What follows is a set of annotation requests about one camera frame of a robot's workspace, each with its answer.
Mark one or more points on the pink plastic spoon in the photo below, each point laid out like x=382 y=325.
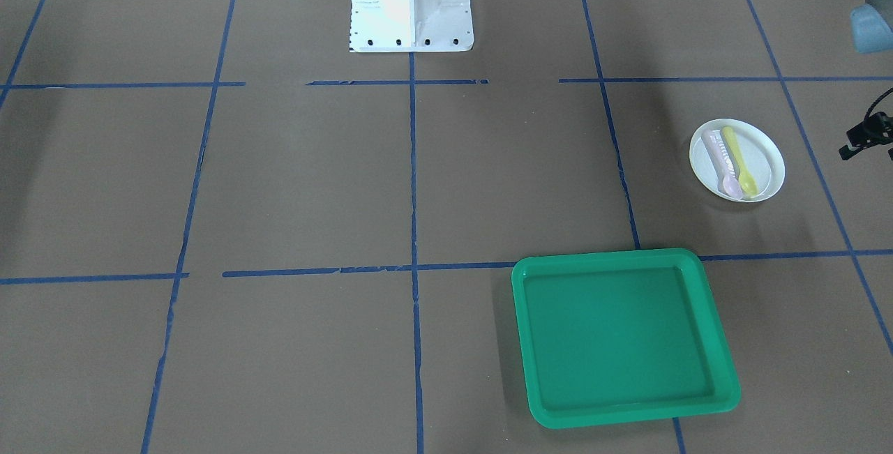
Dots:
x=728 y=183

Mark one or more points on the white round plate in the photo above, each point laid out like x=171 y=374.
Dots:
x=762 y=157

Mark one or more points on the yellow plastic spoon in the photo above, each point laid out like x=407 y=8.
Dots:
x=746 y=181

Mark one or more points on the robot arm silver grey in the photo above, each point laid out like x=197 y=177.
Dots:
x=871 y=26

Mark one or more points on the green plastic tray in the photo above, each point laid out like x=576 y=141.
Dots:
x=621 y=337

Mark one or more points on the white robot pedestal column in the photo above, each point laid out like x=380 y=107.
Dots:
x=386 y=26

